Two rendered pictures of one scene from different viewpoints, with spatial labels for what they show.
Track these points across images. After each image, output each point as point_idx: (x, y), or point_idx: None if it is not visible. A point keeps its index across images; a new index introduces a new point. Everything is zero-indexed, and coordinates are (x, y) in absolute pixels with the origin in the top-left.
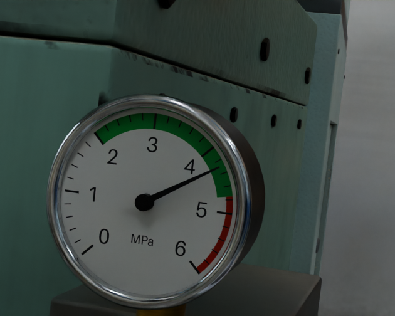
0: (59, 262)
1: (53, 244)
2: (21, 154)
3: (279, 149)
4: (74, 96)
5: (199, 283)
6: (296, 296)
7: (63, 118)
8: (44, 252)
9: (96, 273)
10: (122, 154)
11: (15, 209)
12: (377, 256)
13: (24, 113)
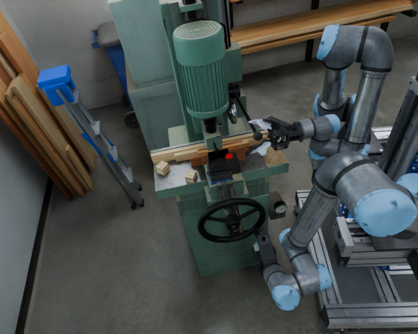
0: (266, 205)
1: (265, 205)
2: (262, 201)
3: None
4: (266, 197)
5: (284, 211)
6: (280, 197)
7: (265, 199)
8: (265, 205)
9: (278, 212)
10: (279, 207)
11: (262, 204)
12: None
13: (262, 199)
